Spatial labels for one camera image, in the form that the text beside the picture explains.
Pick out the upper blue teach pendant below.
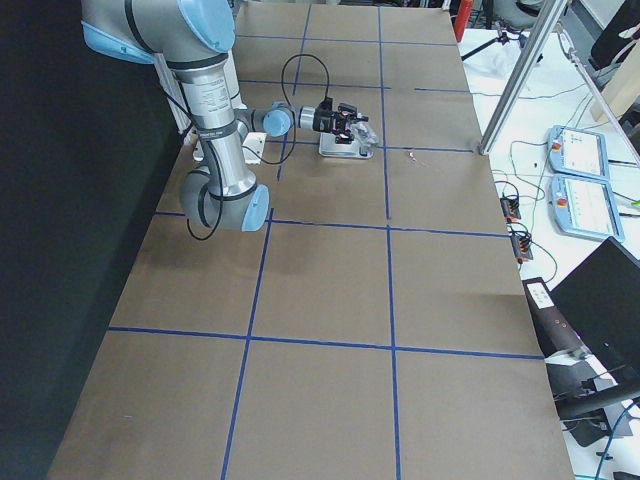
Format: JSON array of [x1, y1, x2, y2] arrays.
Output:
[[547, 125, 610, 180]]

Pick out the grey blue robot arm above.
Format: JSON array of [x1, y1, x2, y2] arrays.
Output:
[[82, 1, 378, 232]]

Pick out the blue teach pendant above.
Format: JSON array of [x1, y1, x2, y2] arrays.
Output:
[[549, 174, 625, 242], [547, 125, 610, 180]]

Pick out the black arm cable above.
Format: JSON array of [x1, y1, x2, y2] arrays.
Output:
[[185, 53, 332, 242]]

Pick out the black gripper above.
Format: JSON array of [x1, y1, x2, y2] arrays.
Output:
[[312, 103, 369, 145]]

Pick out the aluminium camera post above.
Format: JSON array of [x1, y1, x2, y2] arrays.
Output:
[[478, 0, 569, 155]]

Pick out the black monitor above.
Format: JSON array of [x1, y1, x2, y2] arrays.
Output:
[[551, 237, 639, 381]]

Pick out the lower black orange adapter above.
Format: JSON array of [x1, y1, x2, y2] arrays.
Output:
[[510, 230, 533, 265]]

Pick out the black tripod stand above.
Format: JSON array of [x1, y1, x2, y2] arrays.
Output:
[[461, 29, 520, 62]]

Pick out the thin metal rod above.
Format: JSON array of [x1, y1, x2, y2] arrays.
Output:
[[556, 23, 639, 166]]

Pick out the black electronics box with label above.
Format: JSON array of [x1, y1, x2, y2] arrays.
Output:
[[522, 277, 591, 361]]

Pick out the upper black orange adapter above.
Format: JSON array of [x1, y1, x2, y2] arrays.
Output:
[[500, 194, 521, 223]]

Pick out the silver digital kitchen scale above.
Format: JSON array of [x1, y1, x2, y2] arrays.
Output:
[[319, 133, 378, 159]]

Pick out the black orange adapter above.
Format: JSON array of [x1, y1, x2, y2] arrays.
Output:
[[500, 194, 521, 223], [510, 230, 533, 265]]

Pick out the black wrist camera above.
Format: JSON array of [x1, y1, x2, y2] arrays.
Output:
[[316, 96, 333, 116]]

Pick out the lower blue teach pendant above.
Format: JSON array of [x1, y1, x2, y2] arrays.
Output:
[[549, 174, 625, 242]]

